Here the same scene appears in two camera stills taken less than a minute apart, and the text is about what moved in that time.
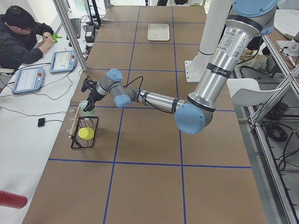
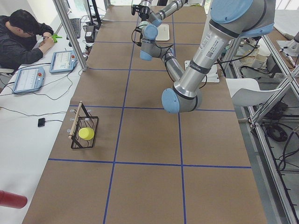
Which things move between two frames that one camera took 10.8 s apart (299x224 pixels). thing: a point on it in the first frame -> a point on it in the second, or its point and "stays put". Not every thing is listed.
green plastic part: [54, 36] stays put
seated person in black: [22, 39] stays put
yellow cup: [87, 133] stays put
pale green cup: [82, 104] -> [143, 24]
